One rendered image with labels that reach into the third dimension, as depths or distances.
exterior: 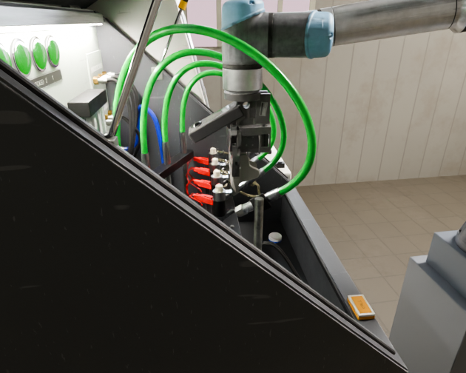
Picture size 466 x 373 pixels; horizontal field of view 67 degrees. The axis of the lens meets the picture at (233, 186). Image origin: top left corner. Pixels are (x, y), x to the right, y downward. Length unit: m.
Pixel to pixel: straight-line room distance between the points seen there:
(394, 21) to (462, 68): 3.08
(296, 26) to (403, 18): 0.24
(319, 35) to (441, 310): 0.77
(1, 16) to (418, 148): 3.64
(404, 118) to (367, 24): 2.89
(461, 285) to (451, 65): 2.89
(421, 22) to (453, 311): 0.68
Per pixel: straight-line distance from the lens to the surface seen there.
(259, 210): 0.62
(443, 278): 1.13
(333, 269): 0.80
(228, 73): 0.67
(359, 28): 0.79
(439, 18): 0.84
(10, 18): 0.52
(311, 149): 0.58
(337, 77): 3.24
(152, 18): 0.36
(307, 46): 0.65
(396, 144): 3.70
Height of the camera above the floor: 1.43
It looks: 25 degrees down
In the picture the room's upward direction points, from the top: straight up
